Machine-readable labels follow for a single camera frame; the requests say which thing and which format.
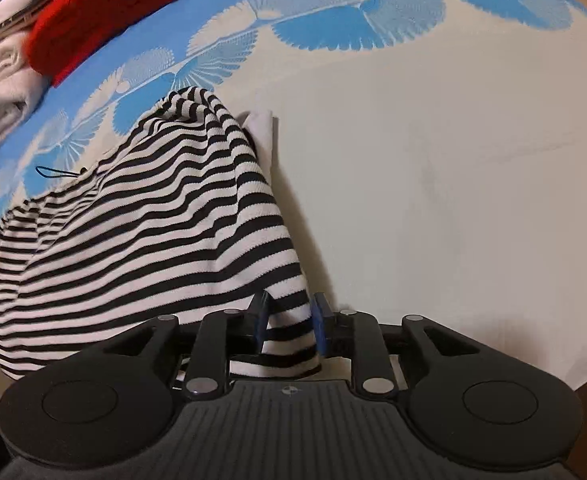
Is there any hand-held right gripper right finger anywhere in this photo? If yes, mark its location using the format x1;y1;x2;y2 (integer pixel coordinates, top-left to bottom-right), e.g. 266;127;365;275
313;294;479;397

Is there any blue white printed bed sheet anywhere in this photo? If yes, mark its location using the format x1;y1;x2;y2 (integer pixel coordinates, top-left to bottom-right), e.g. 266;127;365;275
0;0;587;391

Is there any black white striped small top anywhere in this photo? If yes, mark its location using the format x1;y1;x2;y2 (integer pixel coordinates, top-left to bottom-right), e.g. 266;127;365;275
0;86;324;382

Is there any thin black cord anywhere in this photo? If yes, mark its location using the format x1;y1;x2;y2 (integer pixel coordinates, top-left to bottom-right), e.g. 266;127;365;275
36;164;83;180

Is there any folded red blanket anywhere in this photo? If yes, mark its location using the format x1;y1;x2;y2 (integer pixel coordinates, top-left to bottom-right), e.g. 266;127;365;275
26;0;198;86

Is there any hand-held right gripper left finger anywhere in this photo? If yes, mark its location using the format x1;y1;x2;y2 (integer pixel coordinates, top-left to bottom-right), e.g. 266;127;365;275
106;292;273;401

